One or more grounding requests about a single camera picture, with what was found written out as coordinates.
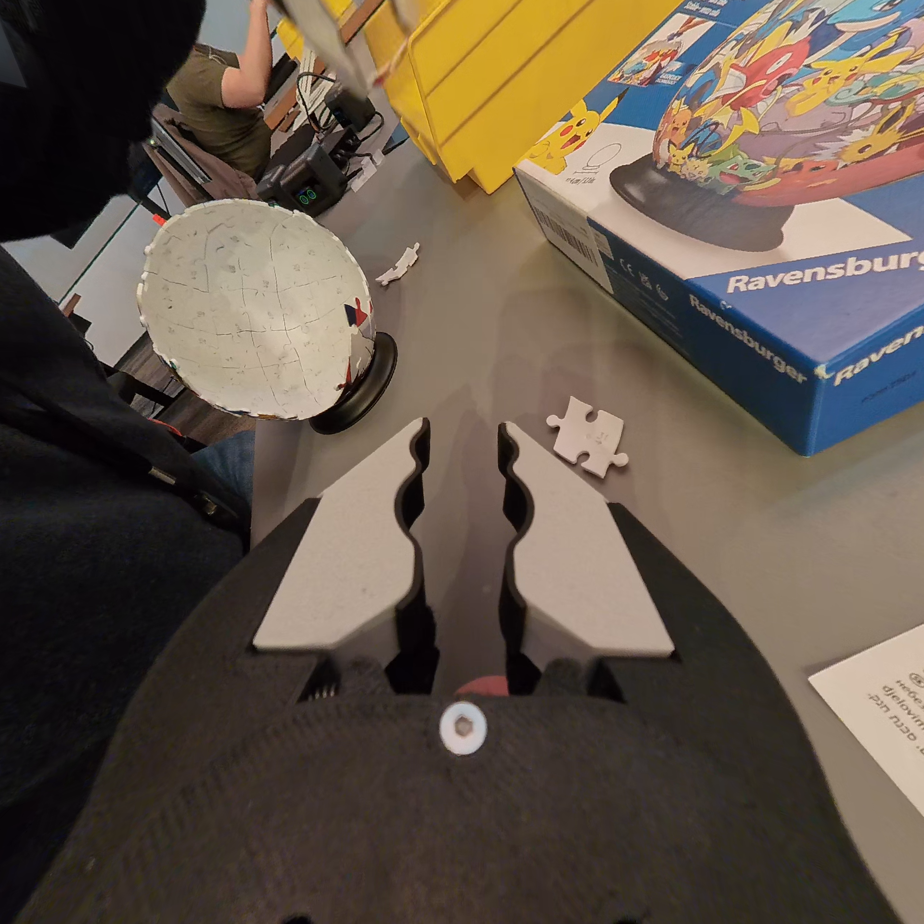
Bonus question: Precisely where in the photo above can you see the yellow cardboard box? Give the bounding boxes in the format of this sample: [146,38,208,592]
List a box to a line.
[278,0,684,196]

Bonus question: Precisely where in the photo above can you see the white printed paper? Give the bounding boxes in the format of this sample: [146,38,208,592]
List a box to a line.
[808,623,924,814]

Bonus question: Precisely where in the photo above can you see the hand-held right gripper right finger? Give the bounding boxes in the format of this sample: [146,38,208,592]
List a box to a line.
[497,421,676,695]

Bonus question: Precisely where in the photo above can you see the person's blue jeans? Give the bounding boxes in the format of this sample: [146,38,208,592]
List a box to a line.
[190,428,258,501]

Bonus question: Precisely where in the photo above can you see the black electronic device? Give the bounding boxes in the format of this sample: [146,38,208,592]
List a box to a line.
[321,76,381,135]

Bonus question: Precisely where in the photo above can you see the black round ball stand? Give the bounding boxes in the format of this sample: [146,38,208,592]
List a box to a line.
[309,332,400,437]

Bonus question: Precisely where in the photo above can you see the black charger with cables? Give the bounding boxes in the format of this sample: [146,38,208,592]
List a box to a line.
[292,68,388,190]

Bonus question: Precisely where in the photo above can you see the colourful puzzle ball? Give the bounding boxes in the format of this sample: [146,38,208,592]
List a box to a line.
[136,198,378,422]

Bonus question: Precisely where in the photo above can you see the metal key clip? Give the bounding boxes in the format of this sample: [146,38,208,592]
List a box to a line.
[146,464,233,519]

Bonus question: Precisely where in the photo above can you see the black charger with green display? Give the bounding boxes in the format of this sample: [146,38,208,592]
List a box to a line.
[256,142,349,219]

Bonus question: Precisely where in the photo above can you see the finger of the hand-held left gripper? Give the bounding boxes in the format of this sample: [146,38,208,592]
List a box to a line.
[271,0,381,100]

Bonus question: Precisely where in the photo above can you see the white joined puzzle pieces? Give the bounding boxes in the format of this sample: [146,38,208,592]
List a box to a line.
[545,395,629,479]

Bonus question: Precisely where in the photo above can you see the blue white puzzle box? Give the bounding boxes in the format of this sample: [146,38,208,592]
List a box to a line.
[513,0,924,458]

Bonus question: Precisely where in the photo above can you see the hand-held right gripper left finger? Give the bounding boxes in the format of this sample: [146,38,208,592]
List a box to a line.
[253,416,441,694]

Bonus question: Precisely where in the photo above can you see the single white puzzle piece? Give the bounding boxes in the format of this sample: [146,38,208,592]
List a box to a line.
[374,243,423,288]

